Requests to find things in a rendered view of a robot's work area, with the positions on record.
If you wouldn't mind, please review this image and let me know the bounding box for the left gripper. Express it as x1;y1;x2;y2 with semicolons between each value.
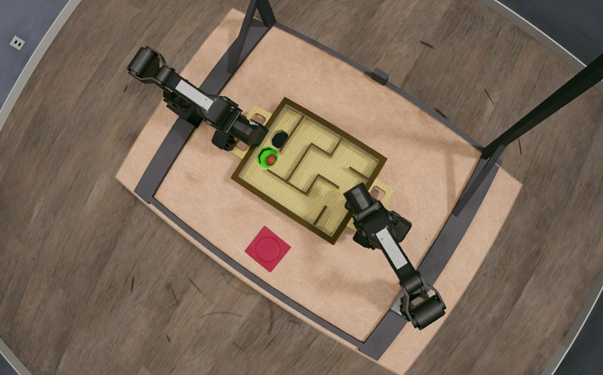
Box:
344;201;412;243

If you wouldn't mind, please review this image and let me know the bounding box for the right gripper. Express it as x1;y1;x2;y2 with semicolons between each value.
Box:
240;114;269;147

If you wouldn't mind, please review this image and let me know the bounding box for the wooden maze board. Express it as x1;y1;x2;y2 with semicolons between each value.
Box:
231;97;394;245

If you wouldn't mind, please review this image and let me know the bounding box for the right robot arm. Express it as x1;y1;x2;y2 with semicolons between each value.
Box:
127;46;261;151

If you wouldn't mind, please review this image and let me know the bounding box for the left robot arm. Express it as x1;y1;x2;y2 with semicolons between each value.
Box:
343;182;446;330

